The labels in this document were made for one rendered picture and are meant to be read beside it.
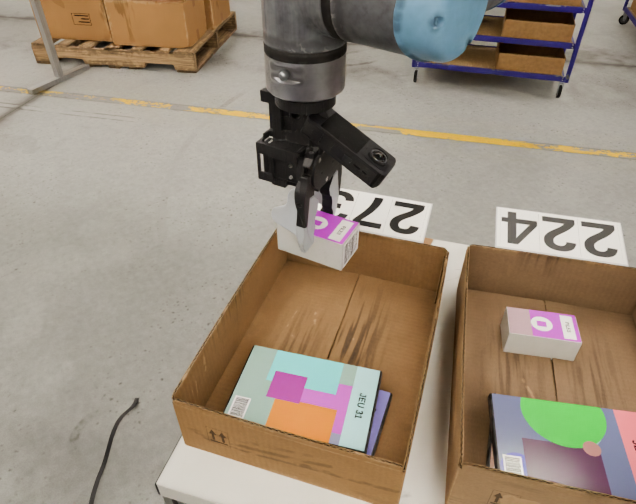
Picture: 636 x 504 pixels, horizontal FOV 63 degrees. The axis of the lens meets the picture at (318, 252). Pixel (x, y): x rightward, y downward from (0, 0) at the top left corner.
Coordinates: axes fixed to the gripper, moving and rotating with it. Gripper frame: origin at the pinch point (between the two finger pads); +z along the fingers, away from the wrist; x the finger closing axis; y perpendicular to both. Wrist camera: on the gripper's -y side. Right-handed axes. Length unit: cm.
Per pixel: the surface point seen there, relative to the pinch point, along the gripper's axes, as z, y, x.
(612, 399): 17.0, -42.5, -5.4
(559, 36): 57, -4, -302
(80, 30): 74, 303, -212
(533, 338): 13.4, -30.6, -7.9
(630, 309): 16, -43, -24
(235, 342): 15.8, 8.2, 11.3
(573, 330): 12.9, -35.5, -11.7
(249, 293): 11.6, 9.4, 5.1
